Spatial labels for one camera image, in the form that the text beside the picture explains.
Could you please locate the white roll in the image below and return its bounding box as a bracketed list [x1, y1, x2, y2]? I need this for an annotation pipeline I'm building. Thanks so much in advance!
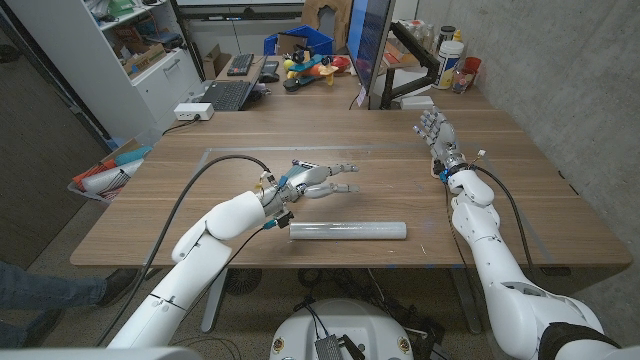
[81, 158, 145, 194]

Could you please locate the black lid jar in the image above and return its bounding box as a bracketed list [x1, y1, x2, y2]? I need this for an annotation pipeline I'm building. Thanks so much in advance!
[437, 25, 457, 51]

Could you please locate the blue plastic bin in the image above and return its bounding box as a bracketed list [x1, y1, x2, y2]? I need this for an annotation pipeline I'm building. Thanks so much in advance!
[263, 24, 335, 57]

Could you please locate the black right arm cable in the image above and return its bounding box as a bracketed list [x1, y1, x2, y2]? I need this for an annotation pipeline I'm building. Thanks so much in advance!
[469, 163, 535, 275]

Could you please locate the clear glass cup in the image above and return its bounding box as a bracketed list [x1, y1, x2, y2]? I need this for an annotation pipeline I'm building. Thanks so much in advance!
[452, 68, 475, 95]

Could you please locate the black keyboard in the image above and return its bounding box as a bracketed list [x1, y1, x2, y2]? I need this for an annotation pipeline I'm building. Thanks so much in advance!
[226, 53, 255, 77]

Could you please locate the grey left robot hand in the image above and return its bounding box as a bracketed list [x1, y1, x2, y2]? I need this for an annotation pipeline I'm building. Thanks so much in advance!
[257, 162, 361, 218]

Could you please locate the computer monitor with blue screen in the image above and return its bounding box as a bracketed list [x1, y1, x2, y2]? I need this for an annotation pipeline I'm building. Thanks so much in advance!
[346, 0, 397, 110]

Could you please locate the orange roll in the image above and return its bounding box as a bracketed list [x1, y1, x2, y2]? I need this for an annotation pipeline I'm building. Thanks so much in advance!
[72, 159, 119, 186]

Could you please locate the white shelf cabinet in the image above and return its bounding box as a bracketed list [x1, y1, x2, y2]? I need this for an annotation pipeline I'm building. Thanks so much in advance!
[4, 0, 206, 141]

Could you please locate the small white box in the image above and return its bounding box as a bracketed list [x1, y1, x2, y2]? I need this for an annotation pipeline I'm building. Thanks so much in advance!
[399, 95, 435, 111]

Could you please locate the white power strip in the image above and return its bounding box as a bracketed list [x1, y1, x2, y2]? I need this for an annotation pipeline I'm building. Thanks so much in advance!
[173, 102, 215, 122]

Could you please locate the black laptop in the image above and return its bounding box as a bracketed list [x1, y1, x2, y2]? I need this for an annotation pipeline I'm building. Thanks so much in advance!
[198, 54, 269, 112]

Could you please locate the white wipes canister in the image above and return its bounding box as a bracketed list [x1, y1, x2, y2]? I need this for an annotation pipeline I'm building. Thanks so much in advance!
[432, 40, 465, 91]

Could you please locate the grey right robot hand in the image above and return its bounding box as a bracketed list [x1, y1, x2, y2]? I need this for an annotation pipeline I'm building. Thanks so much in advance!
[412, 106, 466, 176]

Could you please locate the blue jeans leg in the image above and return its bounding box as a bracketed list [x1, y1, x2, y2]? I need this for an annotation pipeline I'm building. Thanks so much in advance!
[0, 259, 109, 349]

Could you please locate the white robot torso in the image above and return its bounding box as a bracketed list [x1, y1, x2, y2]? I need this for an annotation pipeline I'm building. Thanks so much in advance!
[269, 298, 415, 360]

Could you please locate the floor basket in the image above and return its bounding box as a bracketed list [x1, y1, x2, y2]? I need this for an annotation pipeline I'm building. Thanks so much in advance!
[67, 144, 154, 204]

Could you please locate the colourful toy airplane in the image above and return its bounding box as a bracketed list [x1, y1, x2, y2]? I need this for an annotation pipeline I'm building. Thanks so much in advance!
[282, 47, 351, 93]

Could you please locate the teal roll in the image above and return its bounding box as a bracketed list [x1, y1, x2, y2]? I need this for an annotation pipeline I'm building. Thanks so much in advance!
[114, 145, 153, 167]

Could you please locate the clear plastic wrap roll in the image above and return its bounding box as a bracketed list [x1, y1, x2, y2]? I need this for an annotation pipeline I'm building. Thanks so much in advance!
[289, 221, 408, 241]

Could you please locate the small cardboard box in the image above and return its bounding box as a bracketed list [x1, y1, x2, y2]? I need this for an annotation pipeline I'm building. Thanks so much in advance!
[202, 43, 232, 80]

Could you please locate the black floor fan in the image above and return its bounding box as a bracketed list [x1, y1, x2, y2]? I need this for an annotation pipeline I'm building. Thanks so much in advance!
[224, 268, 264, 296]

